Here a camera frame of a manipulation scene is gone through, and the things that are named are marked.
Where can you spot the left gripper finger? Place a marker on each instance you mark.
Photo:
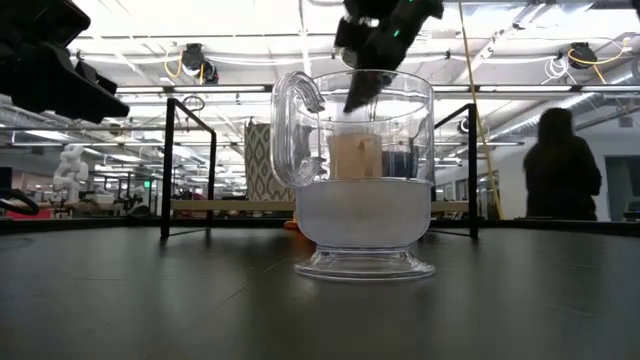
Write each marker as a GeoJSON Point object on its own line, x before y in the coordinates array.
{"type": "Point", "coordinates": [102, 82]}
{"type": "Point", "coordinates": [45, 80]}

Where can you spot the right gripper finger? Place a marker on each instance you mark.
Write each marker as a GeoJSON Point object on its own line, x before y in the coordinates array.
{"type": "Point", "coordinates": [367, 90]}

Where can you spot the peach ceramic mug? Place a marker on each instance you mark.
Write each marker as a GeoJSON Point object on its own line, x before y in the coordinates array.
{"type": "Point", "coordinates": [355, 155]}

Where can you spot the clear plastic footed mug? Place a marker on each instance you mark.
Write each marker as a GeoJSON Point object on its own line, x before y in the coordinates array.
{"type": "Point", "coordinates": [365, 220]}

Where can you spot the grey white patterned mug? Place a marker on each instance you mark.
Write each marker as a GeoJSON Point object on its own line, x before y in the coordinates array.
{"type": "Point", "coordinates": [260, 165]}

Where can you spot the wooden shelf with black legs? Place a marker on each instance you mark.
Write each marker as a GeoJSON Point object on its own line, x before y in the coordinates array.
{"type": "Point", "coordinates": [220, 205]}

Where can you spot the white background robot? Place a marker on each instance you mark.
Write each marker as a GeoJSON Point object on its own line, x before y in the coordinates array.
{"type": "Point", "coordinates": [70, 172]}

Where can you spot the yellow orange cloth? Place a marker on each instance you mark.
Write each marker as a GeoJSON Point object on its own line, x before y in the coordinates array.
{"type": "Point", "coordinates": [291, 226]}

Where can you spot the person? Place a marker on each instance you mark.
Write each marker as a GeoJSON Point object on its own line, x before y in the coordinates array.
{"type": "Point", "coordinates": [560, 170]}

